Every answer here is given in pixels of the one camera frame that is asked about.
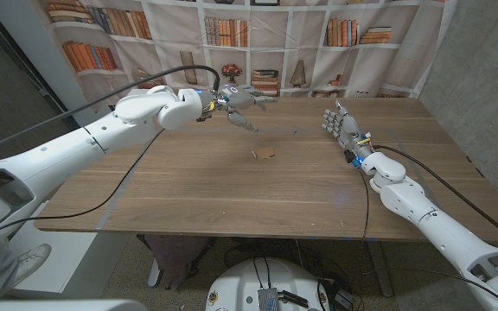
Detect brown adhesive bandage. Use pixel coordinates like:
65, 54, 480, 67
251, 146, 276, 161

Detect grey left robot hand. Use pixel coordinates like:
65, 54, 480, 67
207, 84, 276, 133

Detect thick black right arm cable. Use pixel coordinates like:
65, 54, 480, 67
373, 145, 498, 251

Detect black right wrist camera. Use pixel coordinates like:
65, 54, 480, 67
344, 149, 365, 170

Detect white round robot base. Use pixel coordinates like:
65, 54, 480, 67
205, 257, 331, 311

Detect white sneaker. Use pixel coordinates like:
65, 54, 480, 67
13, 243, 53, 286

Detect dark cloth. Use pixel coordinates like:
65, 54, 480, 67
138, 234, 215, 291

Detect printed bookshelf backdrop cloth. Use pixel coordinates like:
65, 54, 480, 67
36, 0, 460, 114

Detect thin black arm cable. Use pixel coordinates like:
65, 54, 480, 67
356, 166, 371, 243
0, 128, 166, 250

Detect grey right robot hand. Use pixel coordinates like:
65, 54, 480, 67
321, 99, 374, 161

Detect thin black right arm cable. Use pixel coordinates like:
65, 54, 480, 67
356, 166, 371, 243

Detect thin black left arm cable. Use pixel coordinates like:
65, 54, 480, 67
0, 128, 166, 250

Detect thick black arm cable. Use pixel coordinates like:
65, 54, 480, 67
0, 64, 221, 159
373, 145, 498, 251

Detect grey electronics module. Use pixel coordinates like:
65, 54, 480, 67
257, 288, 279, 311

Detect grey table leg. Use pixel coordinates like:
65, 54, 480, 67
366, 240, 395, 298

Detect black connector bar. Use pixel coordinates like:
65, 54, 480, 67
278, 290, 310, 308

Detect small grey floor device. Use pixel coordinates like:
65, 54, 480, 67
334, 288, 354, 310

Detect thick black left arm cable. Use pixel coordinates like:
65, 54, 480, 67
0, 64, 221, 159

